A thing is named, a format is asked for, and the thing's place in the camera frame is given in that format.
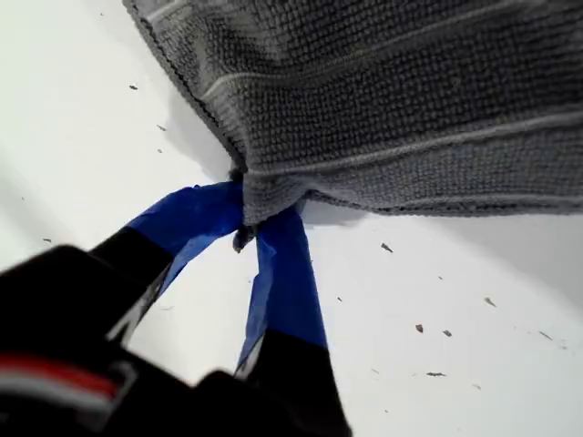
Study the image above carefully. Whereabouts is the grey striped square towel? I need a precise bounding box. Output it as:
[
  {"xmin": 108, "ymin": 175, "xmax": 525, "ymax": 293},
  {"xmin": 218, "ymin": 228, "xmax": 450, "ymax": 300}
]
[{"xmin": 121, "ymin": 0, "xmax": 583, "ymax": 229}]

